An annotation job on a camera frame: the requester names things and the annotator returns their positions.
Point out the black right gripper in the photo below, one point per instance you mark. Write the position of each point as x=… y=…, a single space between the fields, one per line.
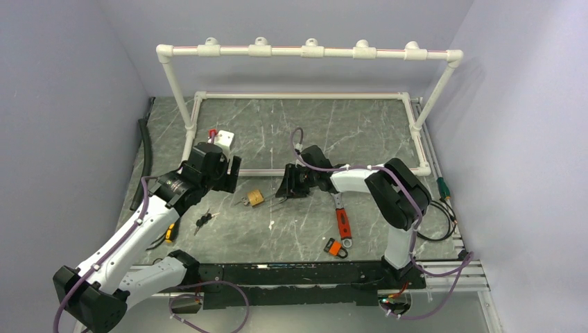
x=290 y=188

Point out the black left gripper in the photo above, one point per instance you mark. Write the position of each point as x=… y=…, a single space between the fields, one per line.
x=227 y=181

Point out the brass padlock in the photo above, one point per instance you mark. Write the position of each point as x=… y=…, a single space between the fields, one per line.
x=255 y=198

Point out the black key bunch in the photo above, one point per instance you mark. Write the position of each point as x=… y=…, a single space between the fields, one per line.
x=203 y=220

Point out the small orange black padlock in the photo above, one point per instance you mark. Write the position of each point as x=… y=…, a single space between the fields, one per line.
x=335 y=249

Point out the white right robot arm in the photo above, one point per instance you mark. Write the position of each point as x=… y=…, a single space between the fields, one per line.
x=400 y=196

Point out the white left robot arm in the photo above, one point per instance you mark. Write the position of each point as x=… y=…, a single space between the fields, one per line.
x=100 y=290

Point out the orange black screwdriver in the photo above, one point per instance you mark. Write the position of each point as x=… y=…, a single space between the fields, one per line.
x=172 y=233

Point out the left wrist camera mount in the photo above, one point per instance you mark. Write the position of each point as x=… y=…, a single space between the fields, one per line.
x=222 y=138

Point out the red handled adjustable wrench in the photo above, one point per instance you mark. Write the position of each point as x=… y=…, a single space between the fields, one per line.
x=342 y=221

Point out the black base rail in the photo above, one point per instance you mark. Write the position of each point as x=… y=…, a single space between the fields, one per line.
x=298 y=283

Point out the green handled screwdriver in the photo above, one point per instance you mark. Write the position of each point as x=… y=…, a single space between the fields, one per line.
x=443 y=189

